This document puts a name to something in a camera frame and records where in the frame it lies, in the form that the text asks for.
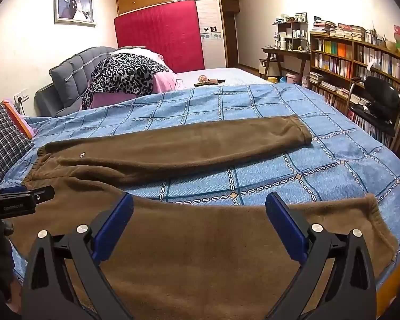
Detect plaid pillow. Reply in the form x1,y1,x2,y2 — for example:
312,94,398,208
0,104,34,190

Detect wooden bed frame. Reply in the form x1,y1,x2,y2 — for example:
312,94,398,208
375,240,400,314

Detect framed wedding photo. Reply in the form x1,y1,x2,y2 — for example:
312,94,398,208
54,0,97,27

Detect blue checked blanket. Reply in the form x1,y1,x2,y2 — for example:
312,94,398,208
0,83,400,287

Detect wooden desk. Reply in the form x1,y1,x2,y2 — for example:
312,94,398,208
262,47,310,81

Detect white wall socket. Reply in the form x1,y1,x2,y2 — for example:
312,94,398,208
14,88,30,104

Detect wooden bookshelf with books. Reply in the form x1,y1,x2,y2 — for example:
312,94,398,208
308,31,400,147

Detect pale bed sheet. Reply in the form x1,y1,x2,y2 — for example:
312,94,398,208
175,67,274,90

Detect red mattress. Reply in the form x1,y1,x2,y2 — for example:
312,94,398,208
114,0,205,73

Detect black office chair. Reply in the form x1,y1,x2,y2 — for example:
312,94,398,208
347,69,400,150

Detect dark wooden door frame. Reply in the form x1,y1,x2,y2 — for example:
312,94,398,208
219,0,241,70

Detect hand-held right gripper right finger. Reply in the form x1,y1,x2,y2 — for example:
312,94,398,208
265,191,377,320

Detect orange pink folded cloth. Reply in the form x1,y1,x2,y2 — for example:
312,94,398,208
2,101,34,139

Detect leopard print cloth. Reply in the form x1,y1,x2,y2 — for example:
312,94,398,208
82,53,170,110

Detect stack of books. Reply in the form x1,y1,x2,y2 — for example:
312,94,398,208
311,19,366,41

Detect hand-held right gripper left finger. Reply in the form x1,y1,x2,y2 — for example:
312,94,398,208
21,193,142,320

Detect desktop shelf organizer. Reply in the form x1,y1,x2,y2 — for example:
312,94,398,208
273,13,310,52

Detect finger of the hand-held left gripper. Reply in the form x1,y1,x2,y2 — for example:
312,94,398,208
0,186,55,221

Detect brown fleece pants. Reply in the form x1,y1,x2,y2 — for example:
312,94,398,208
11,114,400,320

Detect white box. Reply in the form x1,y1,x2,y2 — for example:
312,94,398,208
258,58,277,77

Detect grey padded headboard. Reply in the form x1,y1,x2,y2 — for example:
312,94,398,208
35,46,121,118

